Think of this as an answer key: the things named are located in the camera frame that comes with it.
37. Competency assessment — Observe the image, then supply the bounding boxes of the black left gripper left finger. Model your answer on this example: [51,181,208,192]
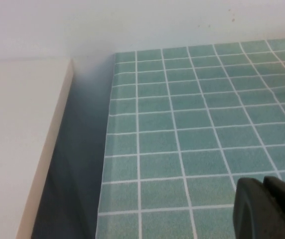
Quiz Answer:
[233,177,285,239]

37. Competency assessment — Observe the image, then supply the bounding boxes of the green tile pattern tablecloth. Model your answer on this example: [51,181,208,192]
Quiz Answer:
[95,37,285,239]

